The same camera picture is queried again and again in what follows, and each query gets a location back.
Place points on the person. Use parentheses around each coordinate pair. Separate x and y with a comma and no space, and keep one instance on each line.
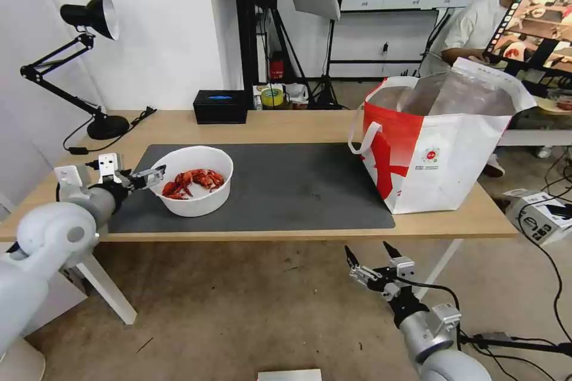
(473,24)

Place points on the white table leg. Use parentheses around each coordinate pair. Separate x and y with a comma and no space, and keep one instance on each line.
(111,291)
(440,267)

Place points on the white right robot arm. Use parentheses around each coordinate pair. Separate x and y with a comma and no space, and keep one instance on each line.
(447,363)

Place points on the large tilted monitor screen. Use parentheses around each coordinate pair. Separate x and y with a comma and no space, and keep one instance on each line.
(540,19)

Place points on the red crayfish shells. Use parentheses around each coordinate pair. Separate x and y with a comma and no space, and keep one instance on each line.
(196,178)

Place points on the black metal frame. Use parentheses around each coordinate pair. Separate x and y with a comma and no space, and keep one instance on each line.
(248,19)

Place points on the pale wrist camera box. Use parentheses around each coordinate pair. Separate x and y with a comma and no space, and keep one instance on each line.
(404,269)
(110,166)

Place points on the yellow tape roll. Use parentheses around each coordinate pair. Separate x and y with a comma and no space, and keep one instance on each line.
(272,97)

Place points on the white round takeout bowl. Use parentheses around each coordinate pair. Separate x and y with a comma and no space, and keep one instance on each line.
(196,207)

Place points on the white robot front shell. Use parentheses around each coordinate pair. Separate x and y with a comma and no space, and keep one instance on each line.
(289,375)

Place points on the dark grey table mat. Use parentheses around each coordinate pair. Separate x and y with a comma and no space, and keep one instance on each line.
(290,193)

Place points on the white and red takeout bag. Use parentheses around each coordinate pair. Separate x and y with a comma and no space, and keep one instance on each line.
(447,153)

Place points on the black light stand tripod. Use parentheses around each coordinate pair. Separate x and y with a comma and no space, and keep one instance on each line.
(328,82)

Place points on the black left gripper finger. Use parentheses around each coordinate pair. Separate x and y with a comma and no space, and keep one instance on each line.
(147,178)

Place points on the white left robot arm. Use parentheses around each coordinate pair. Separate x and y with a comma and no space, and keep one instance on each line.
(53,229)

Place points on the black tissue box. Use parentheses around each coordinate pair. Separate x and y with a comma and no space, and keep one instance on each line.
(220,108)

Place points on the black desk lamp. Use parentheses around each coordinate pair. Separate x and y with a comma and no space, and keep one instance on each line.
(105,126)

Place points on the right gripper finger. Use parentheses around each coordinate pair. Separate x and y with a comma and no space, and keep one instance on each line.
(361,267)
(392,252)

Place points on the white printed cardboard box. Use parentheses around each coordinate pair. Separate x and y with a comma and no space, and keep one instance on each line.
(536,220)

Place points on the red fire extinguisher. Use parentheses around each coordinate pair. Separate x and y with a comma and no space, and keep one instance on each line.
(277,67)

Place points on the plate with food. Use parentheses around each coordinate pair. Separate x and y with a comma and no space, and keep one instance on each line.
(556,106)

